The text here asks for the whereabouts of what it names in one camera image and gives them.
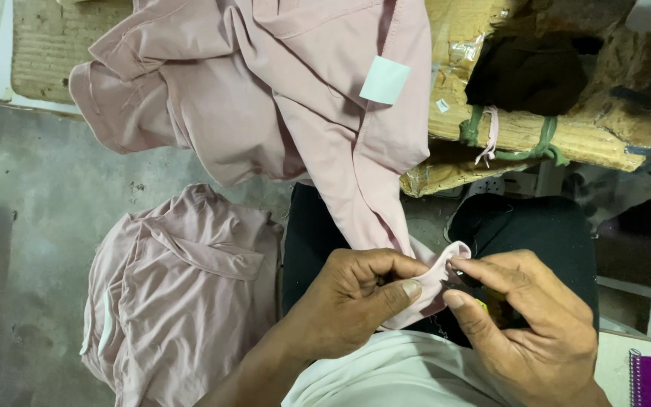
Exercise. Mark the person's black trousers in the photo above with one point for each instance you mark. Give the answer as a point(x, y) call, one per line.
point(529, 232)

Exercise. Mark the pink fabric strip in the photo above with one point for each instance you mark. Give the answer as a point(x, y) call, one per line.
point(492, 133)

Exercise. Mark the person's right hand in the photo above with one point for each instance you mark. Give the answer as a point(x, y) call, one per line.
point(551, 345)

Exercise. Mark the person's left hand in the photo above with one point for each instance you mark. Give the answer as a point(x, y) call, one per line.
point(342, 302)

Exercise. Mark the black yellow thread snips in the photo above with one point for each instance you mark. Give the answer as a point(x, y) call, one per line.
point(481, 293)

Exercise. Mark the cardboard board with white frame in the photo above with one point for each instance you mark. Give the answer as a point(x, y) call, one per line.
point(48, 51)

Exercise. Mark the dark brown cloth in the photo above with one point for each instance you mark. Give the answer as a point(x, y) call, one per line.
point(529, 73)

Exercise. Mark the pink garment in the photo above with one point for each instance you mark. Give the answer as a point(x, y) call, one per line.
point(280, 85)

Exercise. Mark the white paper tag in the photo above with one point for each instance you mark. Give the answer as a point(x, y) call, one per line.
point(385, 79)

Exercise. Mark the pile of pink garments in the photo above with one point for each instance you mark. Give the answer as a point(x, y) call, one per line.
point(184, 294)

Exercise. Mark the person's white shirt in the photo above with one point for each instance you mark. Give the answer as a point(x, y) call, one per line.
point(393, 373)

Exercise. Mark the taped cardboard carton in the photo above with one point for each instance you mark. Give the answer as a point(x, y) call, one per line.
point(613, 113)

